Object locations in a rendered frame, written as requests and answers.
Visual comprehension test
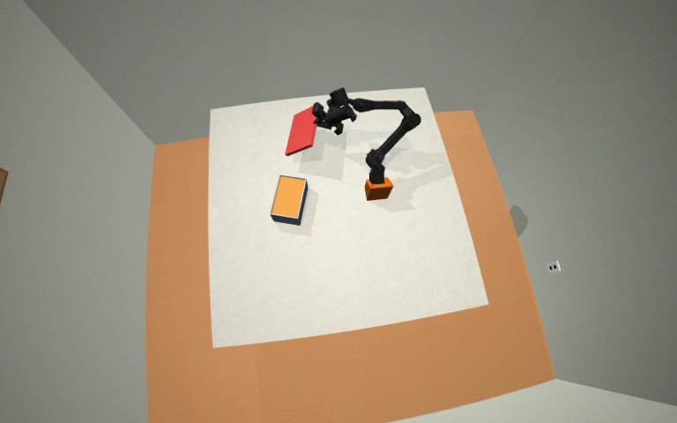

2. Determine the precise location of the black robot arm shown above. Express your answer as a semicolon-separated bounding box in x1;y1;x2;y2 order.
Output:
326;88;421;185

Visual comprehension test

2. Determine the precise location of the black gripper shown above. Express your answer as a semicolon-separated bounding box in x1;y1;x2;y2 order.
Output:
312;101;344;135

